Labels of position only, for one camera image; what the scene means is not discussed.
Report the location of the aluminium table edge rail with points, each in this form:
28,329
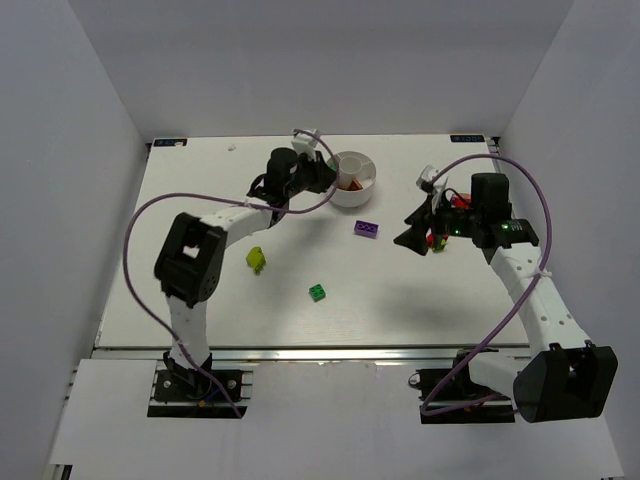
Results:
324,354

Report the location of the white round divided container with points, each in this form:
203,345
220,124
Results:
354,165

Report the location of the purple lego plate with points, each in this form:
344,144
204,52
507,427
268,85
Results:
366,229

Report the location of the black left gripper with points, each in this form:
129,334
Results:
319,174

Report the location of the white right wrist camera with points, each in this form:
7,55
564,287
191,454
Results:
434,183

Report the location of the red and lilac lego piece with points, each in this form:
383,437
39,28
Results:
460,200

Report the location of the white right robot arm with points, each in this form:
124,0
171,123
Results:
567,376

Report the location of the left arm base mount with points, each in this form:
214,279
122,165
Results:
184,393

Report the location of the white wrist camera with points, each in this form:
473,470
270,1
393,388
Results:
434,183
304,141

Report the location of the orange lego plate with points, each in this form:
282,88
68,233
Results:
354,185

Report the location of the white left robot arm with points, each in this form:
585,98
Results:
190,262

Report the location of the small green lego brick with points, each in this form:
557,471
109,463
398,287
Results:
317,292

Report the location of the dark corner label sticker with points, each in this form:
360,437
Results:
467,138

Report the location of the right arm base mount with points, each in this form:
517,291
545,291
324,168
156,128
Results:
460,390

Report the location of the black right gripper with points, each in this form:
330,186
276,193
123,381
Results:
433,220

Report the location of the left corner label sticker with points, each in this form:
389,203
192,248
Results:
169,142

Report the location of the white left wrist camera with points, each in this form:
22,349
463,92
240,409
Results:
304,141

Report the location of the lime green arch lego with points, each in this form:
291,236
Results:
256,260

